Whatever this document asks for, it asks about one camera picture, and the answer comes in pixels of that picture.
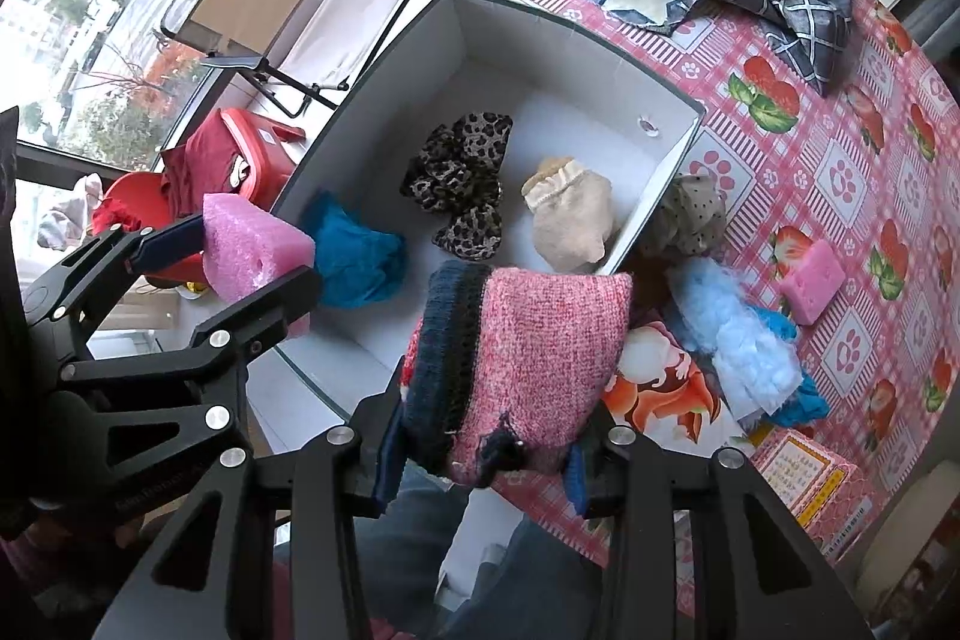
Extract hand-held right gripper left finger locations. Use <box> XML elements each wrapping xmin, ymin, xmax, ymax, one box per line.
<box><xmin>94</xmin><ymin>385</ymin><xmax>412</xmax><ymax>640</ymax></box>

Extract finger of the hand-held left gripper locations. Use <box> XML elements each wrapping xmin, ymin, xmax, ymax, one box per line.
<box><xmin>21</xmin><ymin>211</ymin><xmax>209</xmax><ymax>327</ymax></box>
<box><xmin>56</xmin><ymin>266</ymin><xmax>325</xmax><ymax>455</ymax></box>

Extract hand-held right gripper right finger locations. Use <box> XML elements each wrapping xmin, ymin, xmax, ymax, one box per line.
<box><xmin>564</xmin><ymin>406</ymin><xmax>877</xmax><ymax>640</ymax></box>

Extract pink foam sponge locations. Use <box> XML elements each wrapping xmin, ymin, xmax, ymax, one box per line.
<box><xmin>202</xmin><ymin>192</ymin><xmax>316</xmax><ymax>341</ymax></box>
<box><xmin>778</xmin><ymin>239</ymin><xmax>845</xmax><ymax>326</ymax></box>

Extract bright blue cloth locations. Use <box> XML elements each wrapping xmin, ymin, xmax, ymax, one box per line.
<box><xmin>300</xmin><ymin>190</ymin><xmax>410</xmax><ymax>310</ymax></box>
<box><xmin>750</xmin><ymin>306</ymin><xmax>830</xmax><ymax>427</ymax></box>

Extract pink and dark knit hat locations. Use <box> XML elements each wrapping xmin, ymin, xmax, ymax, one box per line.
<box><xmin>403</xmin><ymin>260</ymin><xmax>635</xmax><ymax>487</ymax></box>

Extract light blue fluffy cloth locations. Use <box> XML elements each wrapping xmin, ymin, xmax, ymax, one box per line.
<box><xmin>664</xmin><ymin>257</ymin><xmax>803</xmax><ymax>420</ymax></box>

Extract leopard print scrunchie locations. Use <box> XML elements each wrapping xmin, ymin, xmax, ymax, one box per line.
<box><xmin>400</xmin><ymin>111</ymin><xmax>515</xmax><ymax>262</ymax></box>

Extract white polka dot scrunchie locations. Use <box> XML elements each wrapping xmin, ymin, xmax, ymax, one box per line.
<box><xmin>637</xmin><ymin>173</ymin><xmax>728</xmax><ymax>262</ymax></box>

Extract grey storage box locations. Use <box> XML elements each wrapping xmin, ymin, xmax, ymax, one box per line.
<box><xmin>244</xmin><ymin>0</ymin><xmax>707</xmax><ymax>457</ymax></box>

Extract person's left forearm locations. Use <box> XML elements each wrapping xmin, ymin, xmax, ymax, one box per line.
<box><xmin>0</xmin><ymin>520</ymin><xmax>151</xmax><ymax>618</ymax></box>

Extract red floor basin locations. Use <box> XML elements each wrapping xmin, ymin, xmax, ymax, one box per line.
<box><xmin>94</xmin><ymin>171</ymin><xmax>203</xmax><ymax>281</ymax></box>

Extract dark red cloth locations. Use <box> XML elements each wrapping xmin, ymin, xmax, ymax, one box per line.
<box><xmin>160</xmin><ymin>119</ymin><xmax>248</xmax><ymax>221</ymax></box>

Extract light grey cloth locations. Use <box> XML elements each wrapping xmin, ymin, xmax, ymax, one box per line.
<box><xmin>37</xmin><ymin>173</ymin><xmax>102</xmax><ymax>251</ymax></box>

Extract person's legs in jeans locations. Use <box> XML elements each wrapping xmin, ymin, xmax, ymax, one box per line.
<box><xmin>274</xmin><ymin>460</ymin><xmax>612</xmax><ymax>640</ymax></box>

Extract red plastic stool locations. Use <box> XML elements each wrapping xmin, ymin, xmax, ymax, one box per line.
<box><xmin>187</xmin><ymin>107</ymin><xmax>307</xmax><ymax>210</ymax></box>

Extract pink patterned carton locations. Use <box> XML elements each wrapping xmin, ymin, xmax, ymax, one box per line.
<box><xmin>739</xmin><ymin>426</ymin><xmax>875</xmax><ymax>566</ymax></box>

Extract folding chair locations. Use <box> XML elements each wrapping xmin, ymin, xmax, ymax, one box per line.
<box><xmin>154</xmin><ymin>0</ymin><xmax>440</xmax><ymax>120</ymax></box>

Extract pink strawberry tablecloth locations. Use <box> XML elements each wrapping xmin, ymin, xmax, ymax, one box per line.
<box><xmin>480</xmin><ymin>0</ymin><xmax>960</xmax><ymax>600</ymax></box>

